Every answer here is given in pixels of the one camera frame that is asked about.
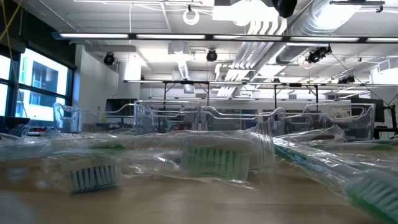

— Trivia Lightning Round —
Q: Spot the clear plastic bin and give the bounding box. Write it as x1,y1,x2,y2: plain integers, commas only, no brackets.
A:
133,99,201,135
200,105,287,138
284,102,376,141
52,101,139,134

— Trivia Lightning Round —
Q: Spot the black monitor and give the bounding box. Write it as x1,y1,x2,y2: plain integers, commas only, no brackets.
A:
350,98,386,124
104,98,138,118

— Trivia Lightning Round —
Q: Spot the blue wrapped toothbrush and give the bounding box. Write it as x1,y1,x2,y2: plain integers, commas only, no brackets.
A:
43,155,125,195

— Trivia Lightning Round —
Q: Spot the purple wrapped toothbrush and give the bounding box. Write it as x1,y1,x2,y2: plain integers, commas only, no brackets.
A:
276,124,346,146

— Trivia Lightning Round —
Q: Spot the long ceiling light bar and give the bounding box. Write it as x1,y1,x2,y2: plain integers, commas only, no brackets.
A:
51,32,398,44

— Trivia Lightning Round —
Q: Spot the large glass window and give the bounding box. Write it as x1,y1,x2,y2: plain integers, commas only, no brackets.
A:
0,46,75,125

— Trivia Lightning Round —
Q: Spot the black metal rig frame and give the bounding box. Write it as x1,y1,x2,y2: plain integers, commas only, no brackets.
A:
123,79,398,110

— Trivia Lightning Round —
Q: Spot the white cable loop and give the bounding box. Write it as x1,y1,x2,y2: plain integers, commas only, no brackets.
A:
182,9,200,26

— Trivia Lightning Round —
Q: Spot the yellow hanging cable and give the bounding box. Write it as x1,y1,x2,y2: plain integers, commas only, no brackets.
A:
0,0,24,119

